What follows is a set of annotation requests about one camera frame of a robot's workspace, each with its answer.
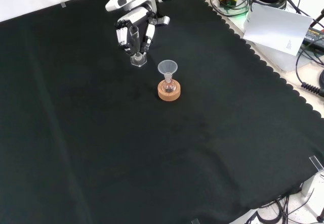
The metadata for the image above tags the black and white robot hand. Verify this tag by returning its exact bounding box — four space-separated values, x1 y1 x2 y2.
105 0 171 58

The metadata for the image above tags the clear graduated cylinder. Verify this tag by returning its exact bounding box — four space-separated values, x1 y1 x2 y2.
129 24 148 68

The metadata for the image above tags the glass round-bottom flask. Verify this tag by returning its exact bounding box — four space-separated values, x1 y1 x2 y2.
163 73 177 93

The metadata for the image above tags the clear plastic funnel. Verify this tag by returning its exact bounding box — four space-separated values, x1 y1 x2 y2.
157 60 179 81

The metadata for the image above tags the black cloth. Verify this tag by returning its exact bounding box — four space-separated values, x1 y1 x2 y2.
0 0 324 224

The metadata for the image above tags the pale board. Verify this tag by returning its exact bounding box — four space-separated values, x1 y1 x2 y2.
242 2 314 57

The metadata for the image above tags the black power adapter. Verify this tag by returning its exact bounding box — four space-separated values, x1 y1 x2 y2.
302 28 324 49

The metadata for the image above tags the cork ring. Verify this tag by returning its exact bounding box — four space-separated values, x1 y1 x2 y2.
157 79 182 102

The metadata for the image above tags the black looped cable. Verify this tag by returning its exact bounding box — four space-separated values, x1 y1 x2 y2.
295 41 324 85

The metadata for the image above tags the black coiled cable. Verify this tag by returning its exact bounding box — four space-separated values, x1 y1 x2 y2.
300 81 324 96

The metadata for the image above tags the black floor cable bundle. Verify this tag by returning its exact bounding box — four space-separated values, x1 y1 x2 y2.
244 195 324 224

